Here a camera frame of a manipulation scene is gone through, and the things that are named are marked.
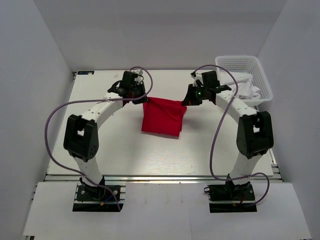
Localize black blue sticker label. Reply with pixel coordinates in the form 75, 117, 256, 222
77, 70, 95, 75

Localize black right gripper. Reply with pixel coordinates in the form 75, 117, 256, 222
182, 83, 209, 106

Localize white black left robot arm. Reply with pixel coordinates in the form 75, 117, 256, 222
63, 68, 148, 200

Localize white plastic basket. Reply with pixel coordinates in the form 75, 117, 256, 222
215, 55, 273, 106

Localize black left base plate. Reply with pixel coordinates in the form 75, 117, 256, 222
72, 183, 127, 213

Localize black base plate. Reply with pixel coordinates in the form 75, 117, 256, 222
203, 184, 257, 214
72, 183, 127, 213

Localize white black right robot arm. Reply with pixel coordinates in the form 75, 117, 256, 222
182, 70, 274, 200

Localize white t shirt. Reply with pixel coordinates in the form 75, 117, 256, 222
219, 71, 261, 100

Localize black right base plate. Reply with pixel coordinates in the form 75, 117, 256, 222
203, 184, 257, 214

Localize red t shirt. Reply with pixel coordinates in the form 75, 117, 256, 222
141, 97, 187, 138

